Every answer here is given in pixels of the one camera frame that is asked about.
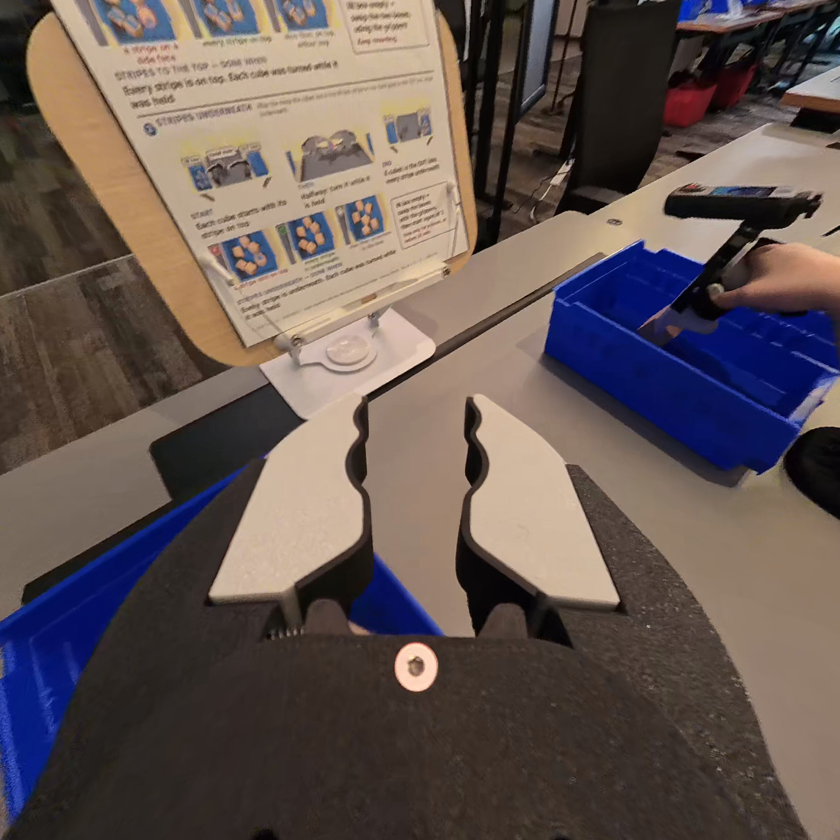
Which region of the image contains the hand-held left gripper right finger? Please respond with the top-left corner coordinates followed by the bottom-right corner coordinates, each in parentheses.
top-left (459, 392), bottom-right (622, 631)

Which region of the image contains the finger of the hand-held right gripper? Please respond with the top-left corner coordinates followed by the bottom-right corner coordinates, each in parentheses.
top-left (638, 304), bottom-right (689, 350)

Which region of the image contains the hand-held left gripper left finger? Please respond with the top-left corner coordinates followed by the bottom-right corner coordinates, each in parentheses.
top-left (207, 392), bottom-right (376, 630)

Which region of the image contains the blue plastic bin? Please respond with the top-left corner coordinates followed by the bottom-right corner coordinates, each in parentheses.
top-left (543, 239), bottom-right (840, 475)
top-left (0, 459), bottom-right (447, 821)

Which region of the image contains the person's right hand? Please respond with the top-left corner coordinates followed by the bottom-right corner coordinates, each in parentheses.
top-left (712, 241), bottom-right (840, 315)

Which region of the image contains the black table mat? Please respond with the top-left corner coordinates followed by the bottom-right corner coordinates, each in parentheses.
top-left (23, 387), bottom-right (309, 605)

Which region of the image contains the red storage bin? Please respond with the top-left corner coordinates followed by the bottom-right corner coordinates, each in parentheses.
top-left (663, 80), bottom-right (719, 129)
top-left (714, 62), bottom-right (759, 109)

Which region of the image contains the black chair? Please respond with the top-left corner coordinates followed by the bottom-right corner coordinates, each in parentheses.
top-left (574, 0), bottom-right (683, 214)

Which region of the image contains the wooden background desk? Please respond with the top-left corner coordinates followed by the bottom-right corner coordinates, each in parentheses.
top-left (676, 0), bottom-right (840, 73)

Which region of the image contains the black cushion pad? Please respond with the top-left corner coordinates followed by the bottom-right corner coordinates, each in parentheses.
top-left (784, 427), bottom-right (840, 519)

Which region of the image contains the grey framed panel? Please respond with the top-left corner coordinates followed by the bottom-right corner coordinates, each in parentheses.
top-left (515, 0), bottom-right (559, 116)

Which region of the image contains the black metal frame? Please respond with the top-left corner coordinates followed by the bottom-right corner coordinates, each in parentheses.
top-left (459, 0), bottom-right (526, 244)

